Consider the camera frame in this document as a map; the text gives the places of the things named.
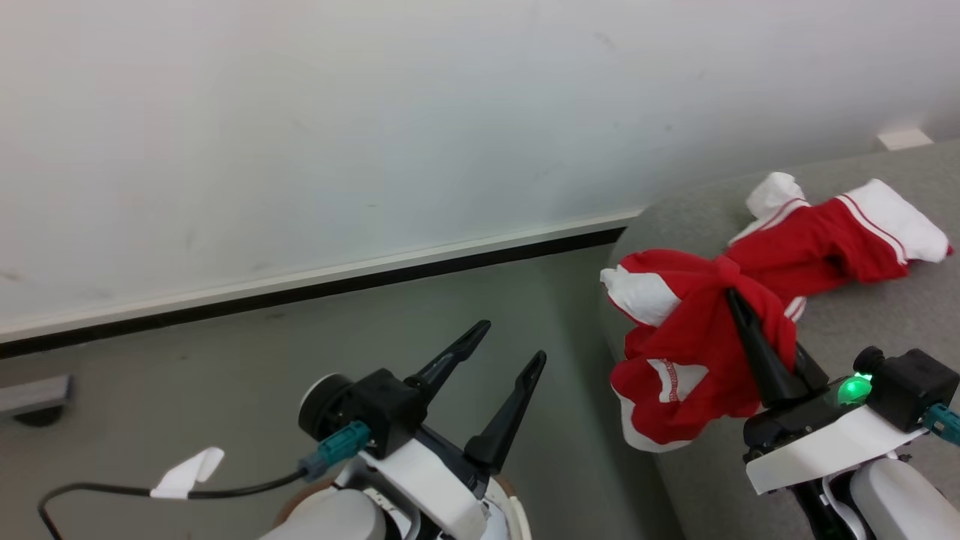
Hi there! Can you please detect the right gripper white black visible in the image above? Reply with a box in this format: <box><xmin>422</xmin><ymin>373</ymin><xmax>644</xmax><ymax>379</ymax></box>
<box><xmin>724</xmin><ymin>288</ymin><xmax>929</xmax><ymax>497</ymax></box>

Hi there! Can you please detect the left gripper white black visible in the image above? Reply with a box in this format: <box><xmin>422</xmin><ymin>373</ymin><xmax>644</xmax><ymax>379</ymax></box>
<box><xmin>360</xmin><ymin>319</ymin><xmax>548</xmax><ymax>540</ymax></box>

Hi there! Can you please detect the red and white jersey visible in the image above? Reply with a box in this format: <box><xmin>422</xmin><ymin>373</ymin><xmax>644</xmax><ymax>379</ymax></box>
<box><xmin>599</xmin><ymin>171</ymin><xmax>956</xmax><ymax>455</ymax></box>

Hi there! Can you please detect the grey fabric sofa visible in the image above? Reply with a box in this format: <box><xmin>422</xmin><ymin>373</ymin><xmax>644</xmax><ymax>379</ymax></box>
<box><xmin>600</xmin><ymin>138</ymin><xmax>960</xmax><ymax>540</ymax></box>

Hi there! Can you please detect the white perforated laundry basket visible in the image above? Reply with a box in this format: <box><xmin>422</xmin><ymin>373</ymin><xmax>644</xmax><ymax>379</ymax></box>
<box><xmin>274</xmin><ymin>474</ymin><xmax>534</xmax><ymax>540</ymax></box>

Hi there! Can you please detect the white baseboard trim strip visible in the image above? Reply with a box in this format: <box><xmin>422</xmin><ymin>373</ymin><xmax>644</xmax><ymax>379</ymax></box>
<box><xmin>0</xmin><ymin>209</ymin><xmax>646</xmax><ymax>360</ymax></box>

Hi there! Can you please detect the black round caster foot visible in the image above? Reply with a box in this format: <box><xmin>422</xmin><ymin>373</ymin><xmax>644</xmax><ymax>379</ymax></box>
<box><xmin>13</xmin><ymin>408</ymin><xmax>65</xmax><ymax>429</ymax></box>

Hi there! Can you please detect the grey metal foot bar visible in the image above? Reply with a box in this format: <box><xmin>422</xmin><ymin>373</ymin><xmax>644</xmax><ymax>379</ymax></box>
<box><xmin>0</xmin><ymin>373</ymin><xmax>74</xmax><ymax>419</ymax></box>

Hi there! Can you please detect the black cable with teal plug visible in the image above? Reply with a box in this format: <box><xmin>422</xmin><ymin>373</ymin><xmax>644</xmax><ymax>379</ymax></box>
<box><xmin>37</xmin><ymin>420</ymin><xmax>373</xmax><ymax>540</ymax></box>

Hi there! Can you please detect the teal plug right camera cable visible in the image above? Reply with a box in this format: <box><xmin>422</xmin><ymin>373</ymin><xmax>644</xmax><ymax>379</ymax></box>
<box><xmin>922</xmin><ymin>402</ymin><xmax>960</xmax><ymax>446</ymax></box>

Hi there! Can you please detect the white flat wall box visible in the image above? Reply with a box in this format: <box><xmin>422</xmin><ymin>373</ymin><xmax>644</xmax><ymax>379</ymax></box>
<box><xmin>875</xmin><ymin>127</ymin><xmax>935</xmax><ymax>152</ymax></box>

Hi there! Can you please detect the white cable tag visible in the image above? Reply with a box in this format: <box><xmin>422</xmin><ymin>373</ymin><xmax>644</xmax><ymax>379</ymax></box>
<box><xmin>149</xmin><ymin>447</ymin><xmax>226</xmax><ymax>501</ymax></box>

